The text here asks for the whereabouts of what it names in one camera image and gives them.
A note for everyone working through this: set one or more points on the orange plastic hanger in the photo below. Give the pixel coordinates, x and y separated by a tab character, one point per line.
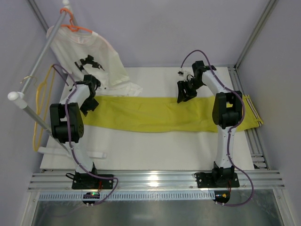
71	26

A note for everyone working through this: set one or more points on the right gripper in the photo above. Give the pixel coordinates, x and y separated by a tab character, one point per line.
186	89

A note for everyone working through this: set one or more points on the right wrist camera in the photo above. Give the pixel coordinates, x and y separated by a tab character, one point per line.
186	75

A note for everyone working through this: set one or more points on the slotted cable duct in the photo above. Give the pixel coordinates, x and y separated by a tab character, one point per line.
127	196

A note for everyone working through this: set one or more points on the yellow-green trousers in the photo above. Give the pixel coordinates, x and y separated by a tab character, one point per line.
152	114

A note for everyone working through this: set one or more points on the yellow velvet hanger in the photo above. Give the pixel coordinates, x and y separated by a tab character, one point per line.
42	101

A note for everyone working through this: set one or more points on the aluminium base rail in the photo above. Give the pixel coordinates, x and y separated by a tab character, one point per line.
150	180

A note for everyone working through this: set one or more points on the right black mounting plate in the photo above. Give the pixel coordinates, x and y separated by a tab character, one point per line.
207	180

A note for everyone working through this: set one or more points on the black mounting plate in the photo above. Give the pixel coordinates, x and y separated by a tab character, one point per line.
83	181
207	180

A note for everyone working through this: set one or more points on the white printed t-shirt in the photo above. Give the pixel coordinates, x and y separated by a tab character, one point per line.
89	53

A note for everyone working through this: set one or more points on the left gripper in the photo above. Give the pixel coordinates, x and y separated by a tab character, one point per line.
91	103

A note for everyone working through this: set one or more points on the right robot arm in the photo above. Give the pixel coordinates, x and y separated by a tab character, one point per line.
227	113

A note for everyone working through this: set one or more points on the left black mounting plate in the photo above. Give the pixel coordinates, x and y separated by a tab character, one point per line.
83	181

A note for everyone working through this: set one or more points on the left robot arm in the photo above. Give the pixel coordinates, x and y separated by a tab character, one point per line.
68	128

